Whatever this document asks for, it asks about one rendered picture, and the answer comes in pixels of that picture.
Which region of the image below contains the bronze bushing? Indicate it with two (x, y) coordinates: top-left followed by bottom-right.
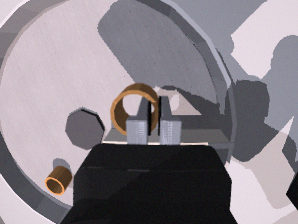
(110, 83), (158, 136)
(45, 166), (72, 195)

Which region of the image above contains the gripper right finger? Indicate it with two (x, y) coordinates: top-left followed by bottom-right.
(158, 96), (182, 145)

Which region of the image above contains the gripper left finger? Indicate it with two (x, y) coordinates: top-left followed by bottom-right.
(126, 96), (152, 144)

